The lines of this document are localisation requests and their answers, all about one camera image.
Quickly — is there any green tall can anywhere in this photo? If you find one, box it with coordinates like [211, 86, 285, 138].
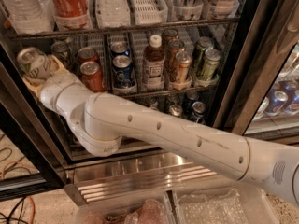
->
[197, 49, 222, 81]
[192, 36, 214, 71]

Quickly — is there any front green tall can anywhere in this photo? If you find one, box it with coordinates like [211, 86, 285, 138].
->
[197, 49, 222, 81]

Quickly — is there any orange-brown can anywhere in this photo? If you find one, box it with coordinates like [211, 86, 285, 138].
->
[165, 39, 185, 72]
[162, 28, 179, 46]
[169, 51, 192, 84]

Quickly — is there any front orange-brown can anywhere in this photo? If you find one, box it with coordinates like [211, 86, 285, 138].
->
[169, 51, 192, 84]

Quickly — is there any clear water bottle centre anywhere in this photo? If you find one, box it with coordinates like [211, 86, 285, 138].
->
[95, 0, 131, 28]

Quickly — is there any bottom shelf green can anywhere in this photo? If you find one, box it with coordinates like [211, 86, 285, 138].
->
[169, 105, 183, 117]

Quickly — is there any green 7up can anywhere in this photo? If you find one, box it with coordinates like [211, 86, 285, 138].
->
[17, 47, 51, 79]

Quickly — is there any rear 7up can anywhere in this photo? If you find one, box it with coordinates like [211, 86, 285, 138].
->
[51, 41, 74, 70]

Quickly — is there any right clear plastic bin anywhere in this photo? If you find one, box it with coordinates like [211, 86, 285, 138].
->
[173, 185, 279, 224]

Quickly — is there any front red soda can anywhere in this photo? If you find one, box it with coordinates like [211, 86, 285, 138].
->
[80, 62, 106, 92]

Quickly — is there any rear orange-brown can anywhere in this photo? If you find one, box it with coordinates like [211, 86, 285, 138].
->
[162, 28, 179, 46]

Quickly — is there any red coca-cola bottle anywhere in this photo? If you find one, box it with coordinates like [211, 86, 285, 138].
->
[52, 0, 92, 31]

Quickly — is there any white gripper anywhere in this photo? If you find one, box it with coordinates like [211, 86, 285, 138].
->
[22, 55, 91, 118]

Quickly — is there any red soda can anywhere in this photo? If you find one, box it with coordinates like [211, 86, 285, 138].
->
[78, 47, 99, 63]
[80, 62, 106, 92]

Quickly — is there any blue pepsi can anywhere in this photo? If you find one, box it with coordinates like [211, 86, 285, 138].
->
[110, 42, 130, 57]
[112, 55, 136, 93]

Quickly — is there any rear blue pepsi can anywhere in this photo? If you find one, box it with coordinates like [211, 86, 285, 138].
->
[110, 42, 130, 57]

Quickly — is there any clear plastic bin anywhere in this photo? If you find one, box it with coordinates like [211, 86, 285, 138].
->
[173, 185, 279, 224]
[71, 190, 176, 224]

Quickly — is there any right glass fridge door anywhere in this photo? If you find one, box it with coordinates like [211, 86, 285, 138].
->
[212, 0, 299, 145]

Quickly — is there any left clear plastic bin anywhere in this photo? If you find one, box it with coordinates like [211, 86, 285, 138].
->
[71, 190, 176, 224]

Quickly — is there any clear water bottle left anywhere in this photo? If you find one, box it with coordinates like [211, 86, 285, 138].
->
[2, 0, 54, 35]

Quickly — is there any front blue pepsi can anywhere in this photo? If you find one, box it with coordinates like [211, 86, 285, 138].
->
[112, 55, 136, 93]

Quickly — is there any clear water bottle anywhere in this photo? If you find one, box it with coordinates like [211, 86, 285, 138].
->
[95, 0, 131, 28]
[2, 0, 54, 35]

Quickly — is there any rear red soda can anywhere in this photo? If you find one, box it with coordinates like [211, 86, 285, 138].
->
[78, 47, 99, 63]

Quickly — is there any middle orange-brown can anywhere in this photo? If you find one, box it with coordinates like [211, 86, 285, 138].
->
[165, 39, 185, 72]

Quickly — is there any blue can behind glass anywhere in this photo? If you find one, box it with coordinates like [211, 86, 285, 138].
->
[265, 91, 288, 116]

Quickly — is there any rear green tall can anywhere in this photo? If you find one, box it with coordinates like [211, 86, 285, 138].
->
[192, 36, 214, 71]

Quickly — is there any bottom shelf blue can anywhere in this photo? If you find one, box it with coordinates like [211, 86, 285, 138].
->
[189, 101, 206, 123]

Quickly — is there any brown tea bottle white cap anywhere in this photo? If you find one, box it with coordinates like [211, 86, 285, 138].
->
[142, 35, 165, 87]

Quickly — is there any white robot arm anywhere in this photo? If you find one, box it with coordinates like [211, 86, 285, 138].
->
[20, 55, 299, 206]

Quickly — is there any orange cable on floor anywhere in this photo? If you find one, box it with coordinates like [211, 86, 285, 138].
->
[0, 161, 36, 224]

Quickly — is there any empty white plastic tray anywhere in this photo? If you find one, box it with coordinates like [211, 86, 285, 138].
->
[130, 0, 168, 25]

